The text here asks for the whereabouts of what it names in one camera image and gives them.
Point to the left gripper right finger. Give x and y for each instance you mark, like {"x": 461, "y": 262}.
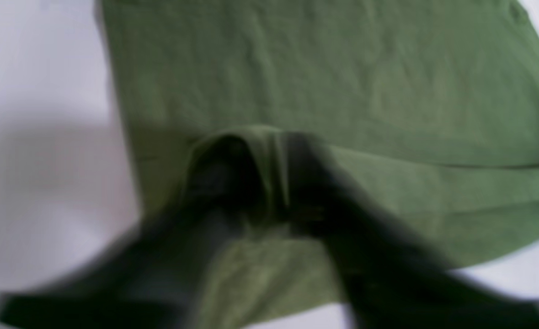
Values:
{"x": 391, "y": 279}

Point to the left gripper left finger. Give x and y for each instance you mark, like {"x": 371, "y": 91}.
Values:
{"x": 152, "y": 281}

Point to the olive green T-shirt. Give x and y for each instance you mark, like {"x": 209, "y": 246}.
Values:
{"x": 430, "y": 107}

